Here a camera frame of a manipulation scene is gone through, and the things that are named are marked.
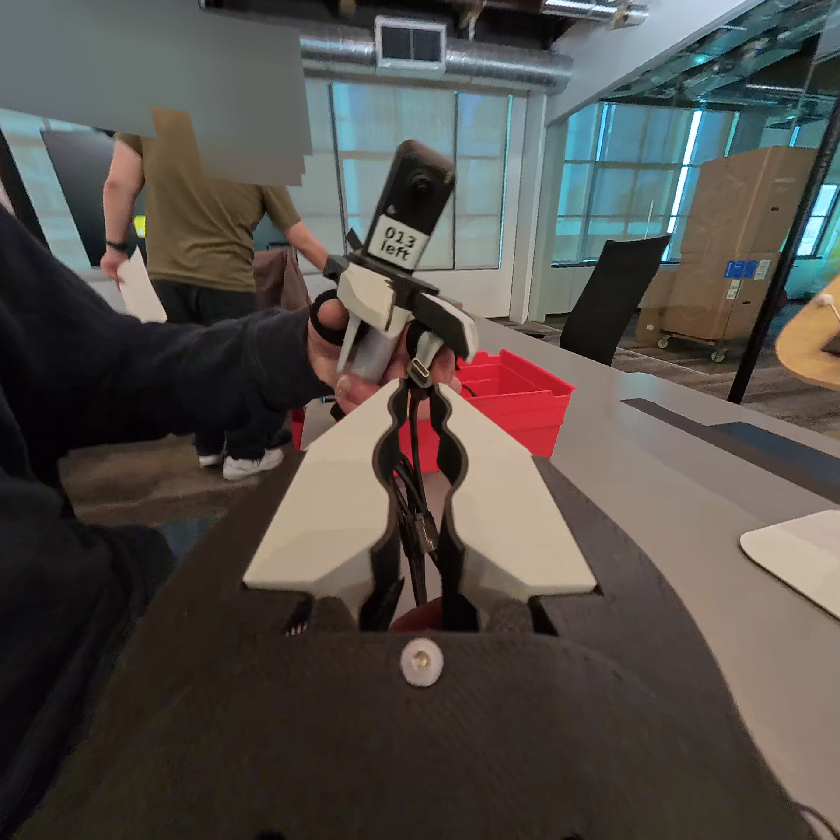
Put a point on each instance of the person's left forearm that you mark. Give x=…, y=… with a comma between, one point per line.
x=223, y=361

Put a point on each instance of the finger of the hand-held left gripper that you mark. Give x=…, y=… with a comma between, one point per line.
x=449, y=326
x=374, y=299

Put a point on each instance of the brown jacket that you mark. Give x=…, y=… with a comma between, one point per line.
x=278, y=282

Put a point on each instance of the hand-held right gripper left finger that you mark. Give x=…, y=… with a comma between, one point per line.
x=322, y=519

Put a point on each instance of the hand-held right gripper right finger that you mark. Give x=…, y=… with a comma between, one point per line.
x=519, y=525

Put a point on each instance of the black display screen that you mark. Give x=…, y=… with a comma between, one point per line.
x=79, y=177

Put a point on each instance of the person's left hand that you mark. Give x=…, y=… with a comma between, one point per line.
x=348, y=394

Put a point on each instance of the person's right hand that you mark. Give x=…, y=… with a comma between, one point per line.
x=418, y=614

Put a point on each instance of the red plastic bin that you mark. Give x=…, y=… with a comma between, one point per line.
x=519, y=400

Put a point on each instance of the silver ceiling duct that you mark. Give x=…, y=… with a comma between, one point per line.
x=499, y=59

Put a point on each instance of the stack of cardboard boxes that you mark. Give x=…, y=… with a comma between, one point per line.
x=748, y=223

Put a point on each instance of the white paper sheet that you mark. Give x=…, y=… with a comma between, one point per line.
x=142, y=292

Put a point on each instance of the white stand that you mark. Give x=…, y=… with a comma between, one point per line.
x=801, y=558

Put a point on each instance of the black tripod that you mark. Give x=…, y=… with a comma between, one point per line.
x=775, y=263

